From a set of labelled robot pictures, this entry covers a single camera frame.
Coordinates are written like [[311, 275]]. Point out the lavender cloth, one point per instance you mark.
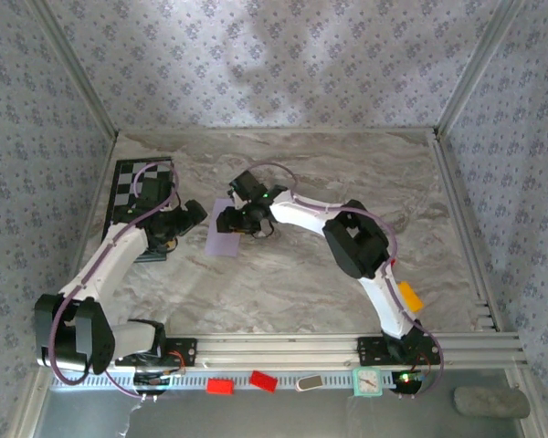
[[219, 244]]

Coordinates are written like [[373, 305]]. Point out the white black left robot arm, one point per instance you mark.
[[114, 255]]

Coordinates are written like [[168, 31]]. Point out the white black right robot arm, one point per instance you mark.
[[301, 219]]

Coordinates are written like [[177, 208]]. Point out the black grey checkerboard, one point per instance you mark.
[[123, 178]]

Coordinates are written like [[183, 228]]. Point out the left electronics board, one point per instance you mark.
[[153, 381]]

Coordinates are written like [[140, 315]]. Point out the electronics board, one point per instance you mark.
[[153, 381], [408, 381]]

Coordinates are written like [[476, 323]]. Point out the white rimmed oval pad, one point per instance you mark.
[[308, 382]]

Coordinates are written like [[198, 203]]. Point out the white tape scrap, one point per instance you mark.
[[130, 417]]

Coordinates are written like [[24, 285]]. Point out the perforated metal strip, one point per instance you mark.
[[335, 379]]

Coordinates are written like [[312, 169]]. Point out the yellow toy brick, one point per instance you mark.
[[412, 297]]

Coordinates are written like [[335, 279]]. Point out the teal alarm clock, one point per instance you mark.
[[366, 382]]

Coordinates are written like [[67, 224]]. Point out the grey metal shelf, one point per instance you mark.
[[301, 415]]

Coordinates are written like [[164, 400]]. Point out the right electronics board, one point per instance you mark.
[[408, 381]]

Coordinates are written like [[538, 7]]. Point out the grey stone roll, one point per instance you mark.
[[491, 402]]

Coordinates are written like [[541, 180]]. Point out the thin aluminium side rail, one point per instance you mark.
[[92, 205]]

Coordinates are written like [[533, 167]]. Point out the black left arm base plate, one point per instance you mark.
[[187, 352]]

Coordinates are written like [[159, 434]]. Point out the aluminium front rail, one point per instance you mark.
[[278, 351]]

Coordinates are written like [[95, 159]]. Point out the aluminium frame post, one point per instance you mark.
[[81, 77], [476, 68]]

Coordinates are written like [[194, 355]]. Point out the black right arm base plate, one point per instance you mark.
[[370, 349]]

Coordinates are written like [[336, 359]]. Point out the wide aluminium side rail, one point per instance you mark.
[[450, 182]]

